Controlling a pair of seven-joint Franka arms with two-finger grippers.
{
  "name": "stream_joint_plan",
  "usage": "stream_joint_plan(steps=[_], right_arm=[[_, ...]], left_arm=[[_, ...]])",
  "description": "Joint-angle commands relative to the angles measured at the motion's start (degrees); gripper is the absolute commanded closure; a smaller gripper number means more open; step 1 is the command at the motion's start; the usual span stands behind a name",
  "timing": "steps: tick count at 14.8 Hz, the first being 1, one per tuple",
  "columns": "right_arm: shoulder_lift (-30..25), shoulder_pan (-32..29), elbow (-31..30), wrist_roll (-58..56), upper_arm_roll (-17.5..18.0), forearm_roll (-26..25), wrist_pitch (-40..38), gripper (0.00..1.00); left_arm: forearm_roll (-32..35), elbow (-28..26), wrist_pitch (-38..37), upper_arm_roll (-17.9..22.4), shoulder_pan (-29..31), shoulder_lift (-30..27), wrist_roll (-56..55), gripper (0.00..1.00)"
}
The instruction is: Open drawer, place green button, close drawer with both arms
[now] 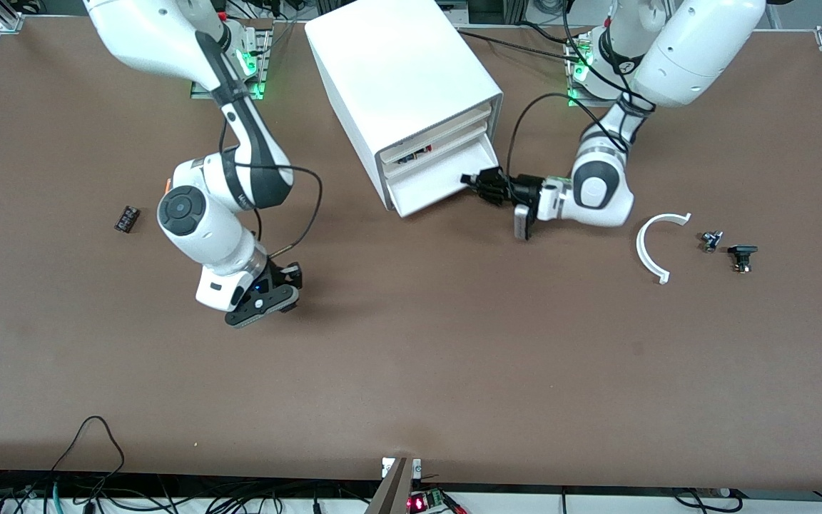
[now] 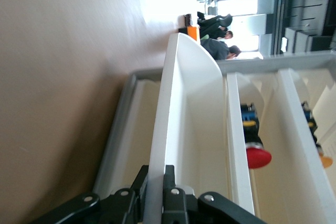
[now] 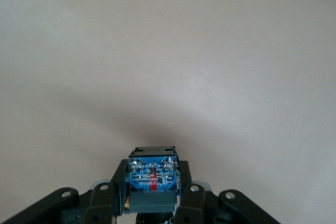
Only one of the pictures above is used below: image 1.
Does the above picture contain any white curved plastic arc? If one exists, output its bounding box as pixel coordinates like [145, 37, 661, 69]
[636, 213, 692, 285]

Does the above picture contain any circuit board with red light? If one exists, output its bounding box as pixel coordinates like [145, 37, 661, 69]
[407, 489, 447, 513]

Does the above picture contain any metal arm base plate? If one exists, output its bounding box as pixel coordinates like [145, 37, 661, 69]
[567, 32, 644, 109]
[190, 29, 270, 101]

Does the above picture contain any black cable behind cabinet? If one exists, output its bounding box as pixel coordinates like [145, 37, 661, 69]
[457, 29, 583, 64]

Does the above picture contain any looped black cable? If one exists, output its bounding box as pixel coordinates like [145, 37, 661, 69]
[51, 416, 126, 500]

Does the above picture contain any small black switch part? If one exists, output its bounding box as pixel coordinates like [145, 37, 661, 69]
[729, 245, 759, 275]

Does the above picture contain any grey metal post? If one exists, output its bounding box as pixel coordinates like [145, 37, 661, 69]
[365, 457, 412, 514]

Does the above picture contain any black cable under table edge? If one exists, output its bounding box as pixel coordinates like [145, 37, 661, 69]
[671, 488, 744, 513]

